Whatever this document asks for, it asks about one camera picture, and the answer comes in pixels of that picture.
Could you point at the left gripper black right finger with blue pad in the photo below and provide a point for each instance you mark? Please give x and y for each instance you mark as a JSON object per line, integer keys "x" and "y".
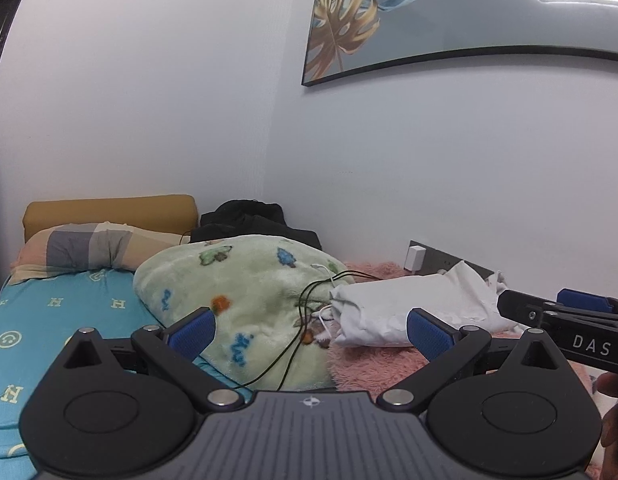
{"x": 429, "y": 335}

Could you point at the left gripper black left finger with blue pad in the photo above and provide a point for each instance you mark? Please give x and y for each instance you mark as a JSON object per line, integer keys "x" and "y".
{"x": 190, "y": 336}

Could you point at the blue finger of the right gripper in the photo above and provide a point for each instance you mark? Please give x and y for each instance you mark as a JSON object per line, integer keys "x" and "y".
{"x": 574, "y": 299}

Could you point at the person's right hand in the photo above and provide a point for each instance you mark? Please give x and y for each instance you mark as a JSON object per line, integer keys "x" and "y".
{"x": 607, "y": 384}

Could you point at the pink fluffy blanket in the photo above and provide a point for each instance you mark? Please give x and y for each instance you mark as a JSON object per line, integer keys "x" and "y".
{"x": 374, "y": 369}

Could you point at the green cartoon fleece blanket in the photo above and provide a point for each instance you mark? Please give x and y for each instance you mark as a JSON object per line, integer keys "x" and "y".
{"x": 257, "y": 287}

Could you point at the mustard yellow headboard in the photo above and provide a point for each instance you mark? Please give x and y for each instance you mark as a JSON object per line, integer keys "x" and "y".
{"x": 172, "y": 213}

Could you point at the black clothing pile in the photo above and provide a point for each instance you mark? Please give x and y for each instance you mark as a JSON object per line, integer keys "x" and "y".
{"x": 249, "y": 217}

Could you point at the plaid pillow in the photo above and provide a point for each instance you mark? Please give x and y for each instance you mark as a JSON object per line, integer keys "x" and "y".
{"x": 75, "y": 248}

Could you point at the teal patterned bed sheet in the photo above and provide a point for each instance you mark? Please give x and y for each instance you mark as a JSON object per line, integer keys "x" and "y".
{"x": 106, "y": 417}

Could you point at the white wall charger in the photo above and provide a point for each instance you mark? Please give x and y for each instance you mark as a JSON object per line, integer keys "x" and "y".
{"x": 414, "y": 258}

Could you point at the gold leaf wall painting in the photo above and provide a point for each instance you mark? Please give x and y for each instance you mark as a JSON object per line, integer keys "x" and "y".
{"x": 348, "y": 37}

